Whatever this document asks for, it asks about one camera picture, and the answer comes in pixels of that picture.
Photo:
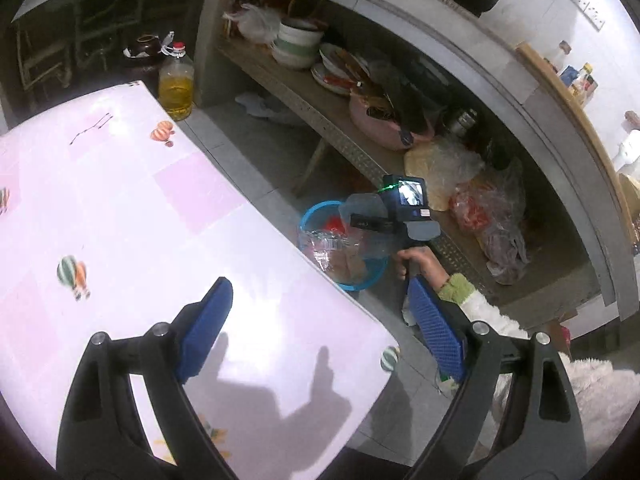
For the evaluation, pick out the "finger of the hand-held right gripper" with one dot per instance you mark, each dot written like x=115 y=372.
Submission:
x=372 y=222

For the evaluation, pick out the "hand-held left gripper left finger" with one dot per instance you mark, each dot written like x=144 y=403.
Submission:
x=205 y=330

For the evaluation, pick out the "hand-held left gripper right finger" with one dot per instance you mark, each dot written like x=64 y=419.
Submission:
x=437 y=330

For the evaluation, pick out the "red snack bag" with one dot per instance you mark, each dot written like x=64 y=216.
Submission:
x=334 y=223

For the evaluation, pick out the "clear plastic bag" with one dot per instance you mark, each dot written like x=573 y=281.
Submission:
x=330 y=250

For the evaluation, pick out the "blue plastic basket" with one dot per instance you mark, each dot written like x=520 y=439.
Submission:
x=367 y=278

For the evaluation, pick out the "person's right forearm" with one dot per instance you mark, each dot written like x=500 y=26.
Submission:
x=600 y=390

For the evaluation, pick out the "person's right hand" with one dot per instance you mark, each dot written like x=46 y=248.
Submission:
x=425 y=262

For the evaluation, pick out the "yellow food bag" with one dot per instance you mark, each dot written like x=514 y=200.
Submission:
x=435 y=165

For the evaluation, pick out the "red food bag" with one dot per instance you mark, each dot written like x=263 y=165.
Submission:
x=472 y=210

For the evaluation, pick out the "pink basin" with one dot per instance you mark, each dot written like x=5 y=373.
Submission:
x=375 y=120

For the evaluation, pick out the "grey plastic bag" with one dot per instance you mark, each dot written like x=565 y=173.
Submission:
x=505 y=252

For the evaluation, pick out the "steel pot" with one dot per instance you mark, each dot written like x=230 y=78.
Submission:
x=462 y=120

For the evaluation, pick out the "stack of plates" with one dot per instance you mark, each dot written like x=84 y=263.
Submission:
x=330 y=72

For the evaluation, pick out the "white cloth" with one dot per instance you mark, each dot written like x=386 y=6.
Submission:
x=260 y=105

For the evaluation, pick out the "stack of white bowls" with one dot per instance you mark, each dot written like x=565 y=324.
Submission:
x=297 y=45

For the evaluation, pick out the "wooden board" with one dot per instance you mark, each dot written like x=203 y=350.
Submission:
x=565 y=95

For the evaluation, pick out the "condiment bottle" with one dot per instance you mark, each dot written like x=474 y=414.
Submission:
x=584 y=82

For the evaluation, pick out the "white plastic bag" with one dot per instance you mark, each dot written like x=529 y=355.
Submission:
x=257 y=22

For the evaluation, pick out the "cooking oil bottle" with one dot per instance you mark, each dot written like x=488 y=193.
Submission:
x=176 y=90

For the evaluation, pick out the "white power strip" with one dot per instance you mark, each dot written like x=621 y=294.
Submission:
x=585 y=7

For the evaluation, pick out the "dark ceramic jar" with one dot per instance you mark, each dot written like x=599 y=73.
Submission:
x=145 y=52

